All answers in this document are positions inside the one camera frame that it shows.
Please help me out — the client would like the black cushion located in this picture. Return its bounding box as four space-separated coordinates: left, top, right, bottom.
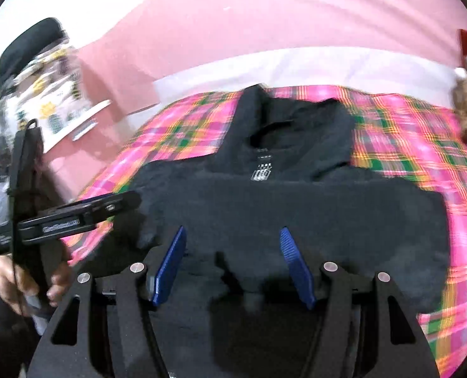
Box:
0 18 66 94

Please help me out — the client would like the pink plaid blanket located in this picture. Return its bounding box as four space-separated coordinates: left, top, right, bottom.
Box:
68 84 467 378

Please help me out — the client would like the person's left hand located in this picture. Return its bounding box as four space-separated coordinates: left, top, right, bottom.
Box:
0 244 73 319

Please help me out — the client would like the pineapple print cloth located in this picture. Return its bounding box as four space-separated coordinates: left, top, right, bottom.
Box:
0 43 96 146

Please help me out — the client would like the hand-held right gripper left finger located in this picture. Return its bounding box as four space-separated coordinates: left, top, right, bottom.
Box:
26 226 187 378

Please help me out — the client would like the white headboard panel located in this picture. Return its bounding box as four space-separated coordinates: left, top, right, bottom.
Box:
153 46 460 100

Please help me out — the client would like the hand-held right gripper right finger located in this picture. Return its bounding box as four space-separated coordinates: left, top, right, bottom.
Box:
279 226 441 378

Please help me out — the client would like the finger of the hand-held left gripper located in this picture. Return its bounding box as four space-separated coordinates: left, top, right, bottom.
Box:
70 190 142 225

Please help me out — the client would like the black fleece sweater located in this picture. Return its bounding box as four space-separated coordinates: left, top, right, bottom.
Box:
70 84 453 378

